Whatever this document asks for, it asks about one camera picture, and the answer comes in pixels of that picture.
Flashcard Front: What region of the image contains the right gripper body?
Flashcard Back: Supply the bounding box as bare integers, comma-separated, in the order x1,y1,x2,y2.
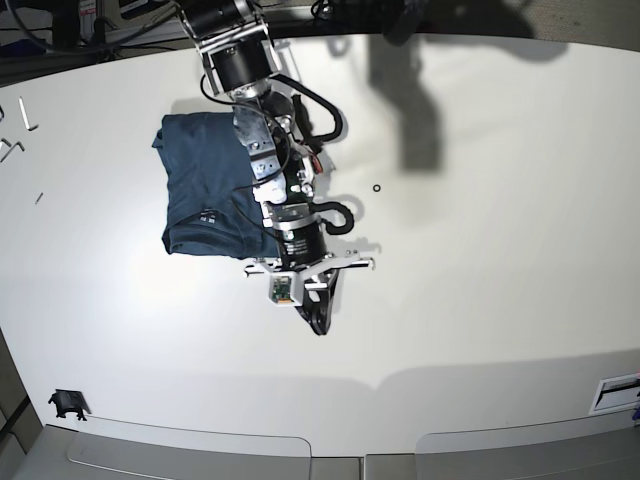
274,221,327,270

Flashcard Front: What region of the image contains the blue T-shirt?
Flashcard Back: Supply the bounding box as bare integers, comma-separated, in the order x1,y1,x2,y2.
152,112,278,260

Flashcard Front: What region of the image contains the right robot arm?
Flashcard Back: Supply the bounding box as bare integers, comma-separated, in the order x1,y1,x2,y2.
175,1,364,336

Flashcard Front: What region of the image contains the black plastic clip part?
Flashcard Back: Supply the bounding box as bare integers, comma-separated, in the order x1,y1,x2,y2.
48,389,91,421

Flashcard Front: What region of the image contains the silver hex key pair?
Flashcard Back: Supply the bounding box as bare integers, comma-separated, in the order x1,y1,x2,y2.
0,138,25,163

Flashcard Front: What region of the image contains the long silver hex key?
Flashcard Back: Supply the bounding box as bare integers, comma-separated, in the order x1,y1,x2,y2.
18,97,39,132

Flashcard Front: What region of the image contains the right grey chair back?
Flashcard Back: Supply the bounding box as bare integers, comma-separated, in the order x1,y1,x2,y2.
363,412,639,479

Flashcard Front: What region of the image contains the blue box in background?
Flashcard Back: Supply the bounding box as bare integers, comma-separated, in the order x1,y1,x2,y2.
0,39,46,58

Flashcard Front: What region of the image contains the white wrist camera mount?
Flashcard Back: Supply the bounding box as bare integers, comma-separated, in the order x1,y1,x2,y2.
244,251,375,307

